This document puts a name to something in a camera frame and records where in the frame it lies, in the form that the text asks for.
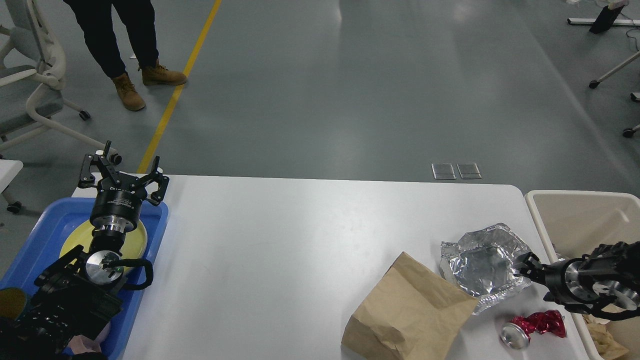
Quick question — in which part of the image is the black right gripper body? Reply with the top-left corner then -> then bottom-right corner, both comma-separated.
542,259 -> 601,308

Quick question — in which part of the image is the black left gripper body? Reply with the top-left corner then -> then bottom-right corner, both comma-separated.
89,173 -> 147,233

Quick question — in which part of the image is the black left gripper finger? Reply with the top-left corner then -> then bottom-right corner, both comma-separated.
140,156 -> 170,207
77,140 -> 121,189

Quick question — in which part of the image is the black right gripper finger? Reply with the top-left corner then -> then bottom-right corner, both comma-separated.
513,251 -> 549,286

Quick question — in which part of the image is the yellow plate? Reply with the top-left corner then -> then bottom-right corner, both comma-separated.
58,216 -> 150,285

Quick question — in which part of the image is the aluminium foil tray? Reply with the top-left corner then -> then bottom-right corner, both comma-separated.
439,223 -> 531,315

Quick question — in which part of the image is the crushed red soda can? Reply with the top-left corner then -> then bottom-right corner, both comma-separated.
499,309 -> 567,350

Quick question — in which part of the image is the brown paper ball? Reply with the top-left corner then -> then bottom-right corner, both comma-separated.
582,315 -> 629,360

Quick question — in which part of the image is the brown paper bag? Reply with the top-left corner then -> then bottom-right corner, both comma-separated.
342,251 -> 478,360

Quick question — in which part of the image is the dark green mug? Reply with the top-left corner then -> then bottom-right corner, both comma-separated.
0,287 -> 29,321

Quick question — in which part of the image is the pink mug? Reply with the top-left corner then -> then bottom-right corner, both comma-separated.
67,322 -> 111,354

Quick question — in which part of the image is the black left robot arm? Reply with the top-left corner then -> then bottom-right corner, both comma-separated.
1,141 -> 170,360

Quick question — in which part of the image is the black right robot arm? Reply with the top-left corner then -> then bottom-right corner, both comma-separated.
513,241 -> 640,321

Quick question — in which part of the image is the beige plastic bin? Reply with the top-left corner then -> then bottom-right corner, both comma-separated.
525,190 -> 640,360

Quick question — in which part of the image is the metal floor socket plate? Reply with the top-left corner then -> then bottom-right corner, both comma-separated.
431,162 -> 457,180
456,162 -> 483,180

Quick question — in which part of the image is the grey office chair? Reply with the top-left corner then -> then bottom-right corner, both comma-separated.
0,0 -> 122,164

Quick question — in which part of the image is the person in black trousers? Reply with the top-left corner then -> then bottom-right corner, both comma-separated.
64,0 -> 188,112

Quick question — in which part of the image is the white chair base with casters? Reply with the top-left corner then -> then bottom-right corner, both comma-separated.
588,50 -> 640,139

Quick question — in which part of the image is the white stand with black bag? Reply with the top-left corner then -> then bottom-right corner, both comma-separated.
566,0 -> 640,34

